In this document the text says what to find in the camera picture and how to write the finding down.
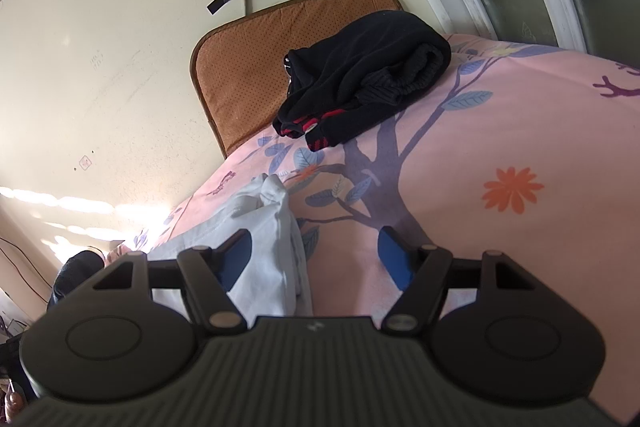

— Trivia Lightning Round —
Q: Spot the thin wall cable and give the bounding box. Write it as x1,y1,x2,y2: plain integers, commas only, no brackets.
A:
0,237,52,299

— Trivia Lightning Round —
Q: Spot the brown perforated cushion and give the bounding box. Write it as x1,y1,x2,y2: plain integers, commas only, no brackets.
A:
189,0,405,160

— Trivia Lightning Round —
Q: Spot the pink printed bed sheet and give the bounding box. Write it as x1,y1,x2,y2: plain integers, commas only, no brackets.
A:
105,32,640,427

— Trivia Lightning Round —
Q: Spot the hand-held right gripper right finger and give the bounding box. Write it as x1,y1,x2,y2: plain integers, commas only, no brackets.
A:
376,225,542,334

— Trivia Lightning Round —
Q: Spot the white printed t-shirt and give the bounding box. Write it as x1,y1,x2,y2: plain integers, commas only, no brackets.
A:
147,174,314,319

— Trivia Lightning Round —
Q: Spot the black garment with red stripes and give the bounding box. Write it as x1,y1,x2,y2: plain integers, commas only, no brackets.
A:
272,9,453,152

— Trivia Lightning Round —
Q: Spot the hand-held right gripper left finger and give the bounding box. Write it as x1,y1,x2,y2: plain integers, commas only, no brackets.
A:
90,228,254,334

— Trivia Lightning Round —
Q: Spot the dark navy folded garment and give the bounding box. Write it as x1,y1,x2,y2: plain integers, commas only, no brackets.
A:
47,249,109,314

